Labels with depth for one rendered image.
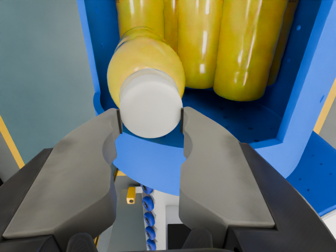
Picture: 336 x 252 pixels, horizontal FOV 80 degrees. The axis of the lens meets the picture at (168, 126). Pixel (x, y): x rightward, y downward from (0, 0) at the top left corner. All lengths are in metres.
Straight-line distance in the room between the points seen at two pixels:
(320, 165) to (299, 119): 0.61
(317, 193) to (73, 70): 1.43
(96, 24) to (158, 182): 0.21
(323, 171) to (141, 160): 0.66
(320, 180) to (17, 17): 1.67
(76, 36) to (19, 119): 0.81
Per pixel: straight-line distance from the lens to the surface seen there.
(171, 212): 0.70
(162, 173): 0.19
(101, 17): 0.31
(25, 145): 2.04
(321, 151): 0.86
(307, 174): 0.79
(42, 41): 1.57
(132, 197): 0.67
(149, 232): 0.75
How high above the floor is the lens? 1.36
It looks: 59 degrees down
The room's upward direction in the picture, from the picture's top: 178 degrees clockwise
